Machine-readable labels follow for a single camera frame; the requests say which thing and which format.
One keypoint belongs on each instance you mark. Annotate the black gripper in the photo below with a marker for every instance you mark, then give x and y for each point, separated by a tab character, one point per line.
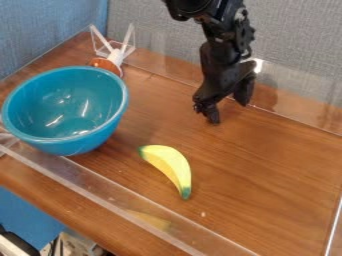
224	80

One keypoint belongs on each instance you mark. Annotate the yellow wedge object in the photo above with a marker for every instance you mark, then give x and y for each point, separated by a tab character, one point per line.
173	164

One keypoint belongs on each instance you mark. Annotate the blue bowl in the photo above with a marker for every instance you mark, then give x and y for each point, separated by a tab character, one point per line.
66	110

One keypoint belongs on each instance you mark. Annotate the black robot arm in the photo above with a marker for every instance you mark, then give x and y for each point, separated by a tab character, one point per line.
224	19

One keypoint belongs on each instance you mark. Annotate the clear acrylic back barrier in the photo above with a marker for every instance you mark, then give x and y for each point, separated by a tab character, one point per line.
292	93

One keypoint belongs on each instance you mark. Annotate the clear acrylic barrier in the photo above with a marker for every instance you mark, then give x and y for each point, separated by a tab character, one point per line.
173	228
292	93

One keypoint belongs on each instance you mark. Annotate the orange white plunger toy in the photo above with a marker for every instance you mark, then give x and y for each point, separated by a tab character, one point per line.
109	61

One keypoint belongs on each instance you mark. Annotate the clear acrylic front barrier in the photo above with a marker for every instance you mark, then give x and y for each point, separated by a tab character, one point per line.
173	228

